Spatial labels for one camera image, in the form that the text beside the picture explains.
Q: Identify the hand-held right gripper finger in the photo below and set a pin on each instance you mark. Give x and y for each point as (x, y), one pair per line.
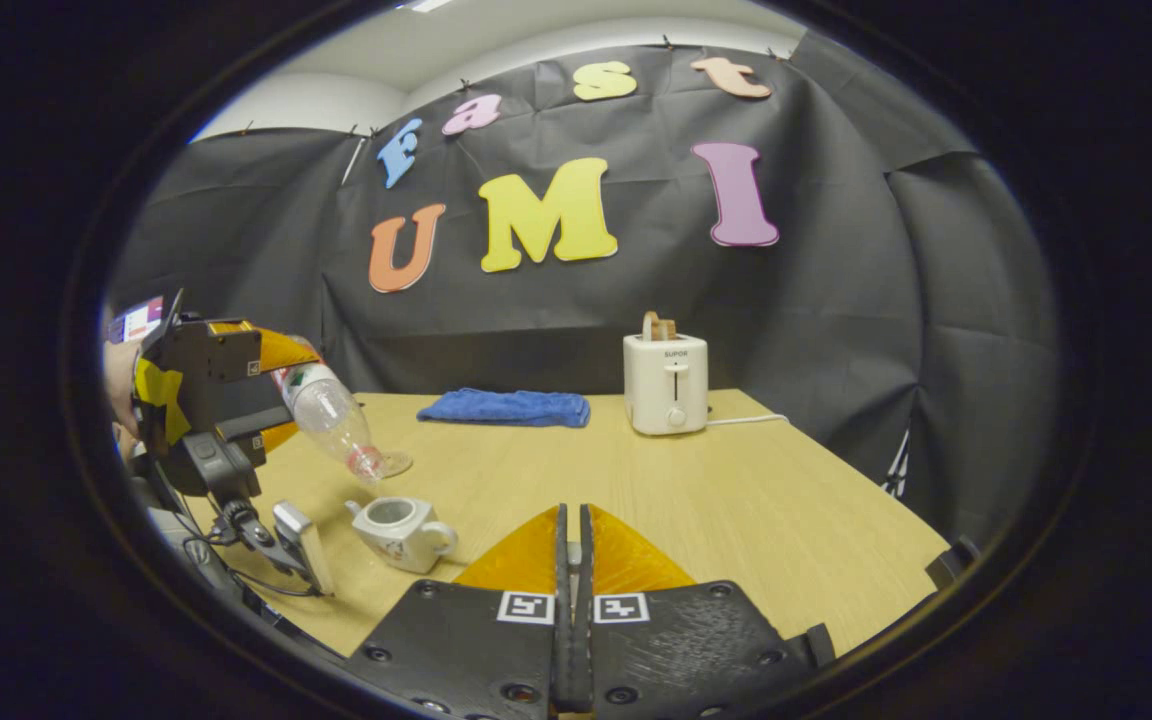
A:
(584, 650)
(562, 650)

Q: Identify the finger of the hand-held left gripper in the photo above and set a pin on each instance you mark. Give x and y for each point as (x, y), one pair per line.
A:
(216, 350)
(251, 425)

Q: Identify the clear plastic water bottle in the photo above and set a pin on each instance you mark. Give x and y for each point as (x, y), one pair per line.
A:
(326, 410)

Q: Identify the white teacup lid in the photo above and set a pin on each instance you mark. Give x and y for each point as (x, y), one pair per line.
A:
(574, 557)

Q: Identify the white ceramic teacup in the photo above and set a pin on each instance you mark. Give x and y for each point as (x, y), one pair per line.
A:
(406, 540)

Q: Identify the computer monitor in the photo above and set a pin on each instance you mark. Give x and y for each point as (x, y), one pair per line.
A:
(136, 322)

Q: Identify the blue towel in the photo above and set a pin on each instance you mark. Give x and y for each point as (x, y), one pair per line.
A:
(506, 408)

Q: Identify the white toaster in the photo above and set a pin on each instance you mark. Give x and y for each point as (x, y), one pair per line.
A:
(666, 385)

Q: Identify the bread slice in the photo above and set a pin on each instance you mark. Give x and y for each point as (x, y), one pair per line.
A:
(658, 327)

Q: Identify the ceiling light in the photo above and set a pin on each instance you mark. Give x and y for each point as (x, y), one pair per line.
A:
(428, 4)

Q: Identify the white metal frame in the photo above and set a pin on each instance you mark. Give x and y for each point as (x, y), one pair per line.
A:
(898, 465)

